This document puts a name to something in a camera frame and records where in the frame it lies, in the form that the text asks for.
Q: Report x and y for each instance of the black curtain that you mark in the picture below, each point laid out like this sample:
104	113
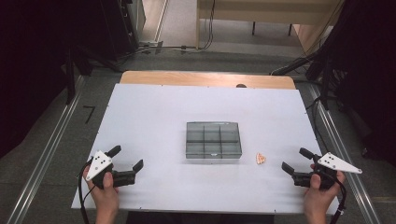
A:
370	77
31	62

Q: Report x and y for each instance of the black stand bar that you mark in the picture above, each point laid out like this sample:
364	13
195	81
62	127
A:
295	65

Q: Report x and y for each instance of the person's left hand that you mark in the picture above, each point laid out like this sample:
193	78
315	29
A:
106	199

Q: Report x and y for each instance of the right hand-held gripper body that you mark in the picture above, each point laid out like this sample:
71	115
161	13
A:
327	177

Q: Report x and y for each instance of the light wooden desk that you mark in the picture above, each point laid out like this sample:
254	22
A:
249	12

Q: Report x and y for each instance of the small orange trinket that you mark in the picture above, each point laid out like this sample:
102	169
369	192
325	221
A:
261	158

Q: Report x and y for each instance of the wooden table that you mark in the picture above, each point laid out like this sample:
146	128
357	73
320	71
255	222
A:
186	78

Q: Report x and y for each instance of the person's right hand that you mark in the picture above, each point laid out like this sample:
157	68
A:
319	200

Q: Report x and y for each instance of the black cabinet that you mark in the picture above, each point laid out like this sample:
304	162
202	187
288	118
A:
116	28

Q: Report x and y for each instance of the dark round table grommet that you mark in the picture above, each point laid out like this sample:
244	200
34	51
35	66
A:
241	86

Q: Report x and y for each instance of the clear compartment storage box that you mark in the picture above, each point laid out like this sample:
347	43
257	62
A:
213	140

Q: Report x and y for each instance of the aluminium floor rail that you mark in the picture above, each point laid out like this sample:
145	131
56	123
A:
342	137
46	152

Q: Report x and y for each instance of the white table board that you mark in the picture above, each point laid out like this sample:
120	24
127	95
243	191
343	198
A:
155	118

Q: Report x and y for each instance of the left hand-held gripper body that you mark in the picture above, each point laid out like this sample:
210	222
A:
124	179

